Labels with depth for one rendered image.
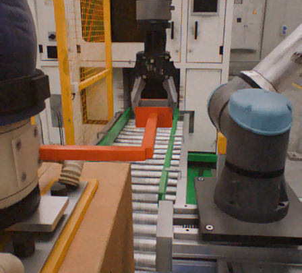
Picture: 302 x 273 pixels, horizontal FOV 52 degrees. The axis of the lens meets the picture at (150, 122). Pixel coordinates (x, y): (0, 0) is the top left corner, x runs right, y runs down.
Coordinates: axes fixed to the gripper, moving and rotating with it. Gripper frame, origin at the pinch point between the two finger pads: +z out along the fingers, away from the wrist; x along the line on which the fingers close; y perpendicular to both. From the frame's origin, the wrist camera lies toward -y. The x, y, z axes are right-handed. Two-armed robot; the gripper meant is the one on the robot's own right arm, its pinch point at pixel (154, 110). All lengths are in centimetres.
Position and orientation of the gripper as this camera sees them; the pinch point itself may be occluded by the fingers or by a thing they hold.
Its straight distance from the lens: 74.3
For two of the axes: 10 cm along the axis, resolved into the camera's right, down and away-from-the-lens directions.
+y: -0.6, 3.0, -9.5
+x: 10.0, 0.2, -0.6
